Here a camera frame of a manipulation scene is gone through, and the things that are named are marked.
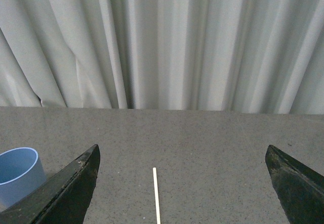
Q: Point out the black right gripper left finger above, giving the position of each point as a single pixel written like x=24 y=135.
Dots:
x=64 y=198

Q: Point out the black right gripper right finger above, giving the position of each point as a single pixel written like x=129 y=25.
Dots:
x=298 y=187

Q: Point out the white chopstick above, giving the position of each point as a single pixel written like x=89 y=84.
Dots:
x=156 y=195

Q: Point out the blue plastic cup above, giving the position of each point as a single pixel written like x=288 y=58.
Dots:
x=21 y=174

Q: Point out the pale grey curtain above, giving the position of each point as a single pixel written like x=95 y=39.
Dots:
x=249 y=56

